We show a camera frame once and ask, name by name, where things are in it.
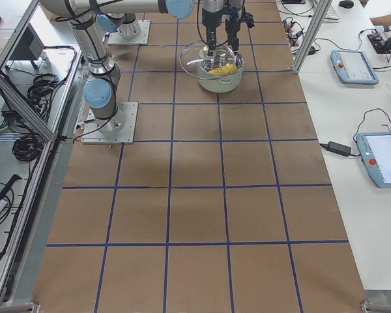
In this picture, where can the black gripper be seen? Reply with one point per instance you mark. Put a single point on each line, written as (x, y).
(231, 27)
(210, 20)

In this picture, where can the yellow corn cob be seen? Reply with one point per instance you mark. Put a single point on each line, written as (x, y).
(224, 70)

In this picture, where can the glass pot lid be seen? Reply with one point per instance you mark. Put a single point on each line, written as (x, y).
(195, 61)

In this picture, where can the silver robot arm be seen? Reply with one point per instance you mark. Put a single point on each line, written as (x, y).
(84, 16)
(222, 19)

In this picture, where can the pale green steel pot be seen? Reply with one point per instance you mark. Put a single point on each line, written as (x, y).
(228, 83)

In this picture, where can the far blue teach pendant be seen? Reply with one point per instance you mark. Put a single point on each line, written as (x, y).
(353, 67)

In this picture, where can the blue teach pendant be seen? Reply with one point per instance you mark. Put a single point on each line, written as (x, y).
(353, 67)
(375, 151)

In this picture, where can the black power adapter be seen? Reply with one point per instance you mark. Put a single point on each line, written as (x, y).
(338, 149)

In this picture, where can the brown paper table mat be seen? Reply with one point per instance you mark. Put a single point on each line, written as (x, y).
(222, 203)

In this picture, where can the black box device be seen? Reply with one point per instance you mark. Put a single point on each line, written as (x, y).
(29, 47)

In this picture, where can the near blue teach pendant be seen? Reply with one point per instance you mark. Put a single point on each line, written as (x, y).
(375, 151)

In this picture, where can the aluminium frame post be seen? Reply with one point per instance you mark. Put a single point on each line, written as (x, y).
(311, 32)

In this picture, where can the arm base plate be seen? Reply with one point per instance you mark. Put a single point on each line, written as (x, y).
(124, 127)
(140, 34)

